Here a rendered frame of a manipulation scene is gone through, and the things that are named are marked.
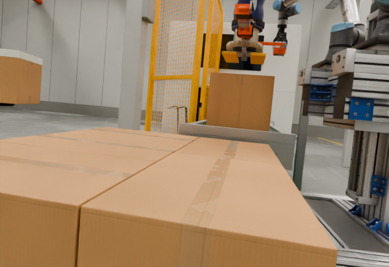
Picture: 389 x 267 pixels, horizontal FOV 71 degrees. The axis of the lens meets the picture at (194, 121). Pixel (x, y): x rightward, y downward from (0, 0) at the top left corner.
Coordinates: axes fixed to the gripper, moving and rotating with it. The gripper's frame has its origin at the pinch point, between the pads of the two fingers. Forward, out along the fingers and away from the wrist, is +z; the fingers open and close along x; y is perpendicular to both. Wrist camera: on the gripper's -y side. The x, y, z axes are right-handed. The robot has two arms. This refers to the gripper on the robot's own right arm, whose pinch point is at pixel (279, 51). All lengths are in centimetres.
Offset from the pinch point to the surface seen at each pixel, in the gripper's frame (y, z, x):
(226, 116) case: 56, 55, -33
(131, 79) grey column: -4, 31, -126
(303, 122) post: 7, 54, 23
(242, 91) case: 56, 38, -24
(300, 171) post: 7, 92, 25
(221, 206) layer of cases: 180, 69, -23
